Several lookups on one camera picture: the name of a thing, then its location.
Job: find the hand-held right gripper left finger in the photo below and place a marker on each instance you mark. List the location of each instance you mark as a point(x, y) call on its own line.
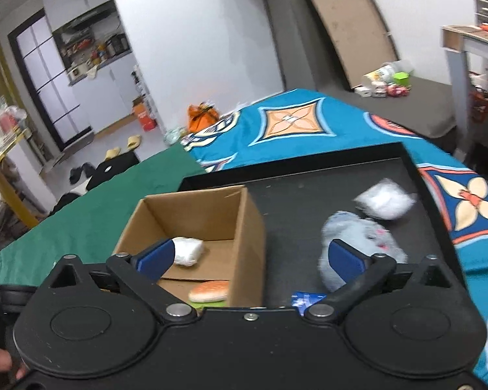
point(156, 258)

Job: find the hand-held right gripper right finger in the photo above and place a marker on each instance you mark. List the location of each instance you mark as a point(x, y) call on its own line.
point(345, 258)

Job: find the grey plush toy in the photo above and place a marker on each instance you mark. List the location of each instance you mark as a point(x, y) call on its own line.
point(362, 231)

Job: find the blue packet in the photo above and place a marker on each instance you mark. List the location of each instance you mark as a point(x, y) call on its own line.
point(305, 298)

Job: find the white soft packet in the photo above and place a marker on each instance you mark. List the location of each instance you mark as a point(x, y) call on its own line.
point(384, 200)
point(189, 251)

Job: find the black tray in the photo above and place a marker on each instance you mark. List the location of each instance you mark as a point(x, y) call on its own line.
point(301, 203)

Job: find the brown cardboard box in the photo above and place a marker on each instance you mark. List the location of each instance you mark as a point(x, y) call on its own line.
point(248, 252)

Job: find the toy burger bun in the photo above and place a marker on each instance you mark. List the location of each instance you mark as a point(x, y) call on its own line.
point(209, 290)

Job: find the green cloth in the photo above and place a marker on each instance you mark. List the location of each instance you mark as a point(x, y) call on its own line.
point(105, 211)

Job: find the black stool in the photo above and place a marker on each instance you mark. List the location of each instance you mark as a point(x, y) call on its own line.
point(109, 168)

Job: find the black shoe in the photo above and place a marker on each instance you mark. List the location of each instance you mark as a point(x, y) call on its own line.
point(88, 169)
point(75, 174)

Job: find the yellow slipper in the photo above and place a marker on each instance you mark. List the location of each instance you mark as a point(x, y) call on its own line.
point(133, 141)
point(112, 153)

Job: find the yellow table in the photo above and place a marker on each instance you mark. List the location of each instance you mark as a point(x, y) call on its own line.
point(8, 183)

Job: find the orange box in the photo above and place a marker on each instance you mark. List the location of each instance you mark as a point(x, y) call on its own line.
point(144, 117)

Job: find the orange bag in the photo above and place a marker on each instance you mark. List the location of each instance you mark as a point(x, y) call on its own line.
point(201, 118)

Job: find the small white box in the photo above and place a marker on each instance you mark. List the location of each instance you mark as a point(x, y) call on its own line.
point(363, 91)
point(379, 90)

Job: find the grey mattress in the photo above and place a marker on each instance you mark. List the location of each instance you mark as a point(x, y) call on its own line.
point(423, 105)

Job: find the white rack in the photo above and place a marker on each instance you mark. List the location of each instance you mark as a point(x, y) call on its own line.
point(144, 85)

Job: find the red toy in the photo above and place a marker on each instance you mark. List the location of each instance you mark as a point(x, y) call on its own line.
point(398, 90)

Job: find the glass jars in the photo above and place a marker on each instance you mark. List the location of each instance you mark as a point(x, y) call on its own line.
point(6, 118)

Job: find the green cup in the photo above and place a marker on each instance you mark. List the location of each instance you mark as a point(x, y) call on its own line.
point(401, 79)

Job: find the red basket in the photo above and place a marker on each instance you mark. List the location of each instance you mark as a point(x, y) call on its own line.
point(482, 101)

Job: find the black framed door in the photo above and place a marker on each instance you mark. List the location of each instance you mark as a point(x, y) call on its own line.
point(44, 77)

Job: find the cluttered kitchen shelf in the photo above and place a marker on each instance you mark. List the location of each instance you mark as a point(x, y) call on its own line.
point(93, 53)

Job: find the white table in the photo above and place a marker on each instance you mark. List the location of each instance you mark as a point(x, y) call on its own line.
point(457, 69)

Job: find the wooden board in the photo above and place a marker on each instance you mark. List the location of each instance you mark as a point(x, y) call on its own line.
point(349, 28)

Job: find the range hood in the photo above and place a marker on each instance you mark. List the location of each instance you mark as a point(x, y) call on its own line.
point(85, 18)

